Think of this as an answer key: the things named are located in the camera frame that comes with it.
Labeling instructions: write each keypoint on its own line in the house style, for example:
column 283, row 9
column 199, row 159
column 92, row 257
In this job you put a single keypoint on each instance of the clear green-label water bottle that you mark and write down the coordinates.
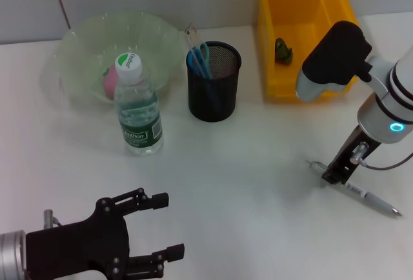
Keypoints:
column 138, row 125

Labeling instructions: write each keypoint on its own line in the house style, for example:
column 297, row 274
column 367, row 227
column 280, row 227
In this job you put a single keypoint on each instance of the yellow plastic storage bin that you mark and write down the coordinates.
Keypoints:
column 280, row 76

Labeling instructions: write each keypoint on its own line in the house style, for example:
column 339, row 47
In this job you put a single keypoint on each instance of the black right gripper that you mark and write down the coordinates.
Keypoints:
column 346, row 157

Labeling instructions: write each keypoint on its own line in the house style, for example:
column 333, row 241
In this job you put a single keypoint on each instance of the black mesh trash can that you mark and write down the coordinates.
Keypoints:
column 227, row 99

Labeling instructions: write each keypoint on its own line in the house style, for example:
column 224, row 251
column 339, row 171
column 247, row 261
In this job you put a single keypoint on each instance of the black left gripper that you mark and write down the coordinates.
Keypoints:
column 80, row 251

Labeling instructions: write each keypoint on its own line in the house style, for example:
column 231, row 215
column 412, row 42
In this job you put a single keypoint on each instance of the clear plastic ruler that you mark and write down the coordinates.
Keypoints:
column 192, row 35

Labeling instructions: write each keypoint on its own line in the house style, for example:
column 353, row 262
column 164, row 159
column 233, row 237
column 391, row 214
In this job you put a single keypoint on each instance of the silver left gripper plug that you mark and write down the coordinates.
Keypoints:
column 48, row 219

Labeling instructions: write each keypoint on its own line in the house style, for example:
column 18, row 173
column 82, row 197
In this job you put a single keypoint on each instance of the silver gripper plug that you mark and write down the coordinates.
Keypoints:
column 48, row 219
column 360, row 152

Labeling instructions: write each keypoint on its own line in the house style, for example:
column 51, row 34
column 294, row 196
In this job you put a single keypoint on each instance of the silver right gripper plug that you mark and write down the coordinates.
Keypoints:
column 360, row 152

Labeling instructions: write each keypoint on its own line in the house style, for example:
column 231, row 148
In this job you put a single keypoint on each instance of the pink peach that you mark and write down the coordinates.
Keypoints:
column 109, row 81

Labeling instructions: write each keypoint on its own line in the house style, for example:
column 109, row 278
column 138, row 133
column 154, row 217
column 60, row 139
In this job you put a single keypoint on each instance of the small green toy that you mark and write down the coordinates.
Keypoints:
column 284, row 52

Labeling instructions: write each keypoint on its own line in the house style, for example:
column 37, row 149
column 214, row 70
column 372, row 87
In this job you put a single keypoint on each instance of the blue teal capped scissors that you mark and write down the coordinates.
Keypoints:
column 207, row 55

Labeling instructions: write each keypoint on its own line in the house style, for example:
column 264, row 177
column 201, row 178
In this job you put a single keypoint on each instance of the white grey ballpoint pen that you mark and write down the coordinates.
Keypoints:
column 377, row 201

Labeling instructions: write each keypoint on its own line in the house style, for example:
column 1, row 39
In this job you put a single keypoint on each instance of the pale green wavy fruit plate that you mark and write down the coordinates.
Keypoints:
column 96, row 31

